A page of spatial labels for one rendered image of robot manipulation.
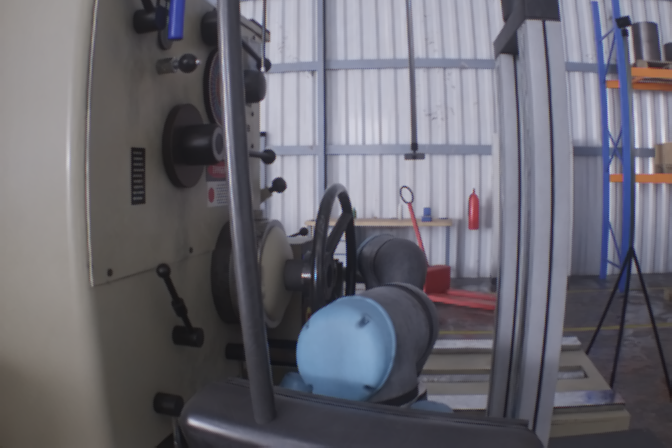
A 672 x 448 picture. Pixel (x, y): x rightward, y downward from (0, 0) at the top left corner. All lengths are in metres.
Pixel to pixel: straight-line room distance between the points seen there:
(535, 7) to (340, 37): 8.07
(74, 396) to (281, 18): 8.64
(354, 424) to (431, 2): 8.61
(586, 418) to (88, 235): 1.62
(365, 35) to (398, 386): 8.36
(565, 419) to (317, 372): 1.38
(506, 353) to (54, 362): 0.84
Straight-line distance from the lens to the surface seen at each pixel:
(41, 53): 0.82
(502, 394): 1.19
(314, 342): 0.64
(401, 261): 1.21
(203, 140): 0.94
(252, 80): 1.11
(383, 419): 0.48
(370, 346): 0.60
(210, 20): 1.08
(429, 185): 8.49
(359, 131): 8.62
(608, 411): 2.01
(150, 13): 0.85
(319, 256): 0.99
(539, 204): 0.85
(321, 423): 0.48
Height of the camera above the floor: 1.50
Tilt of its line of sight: 2 degrees down
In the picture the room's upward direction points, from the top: straight up
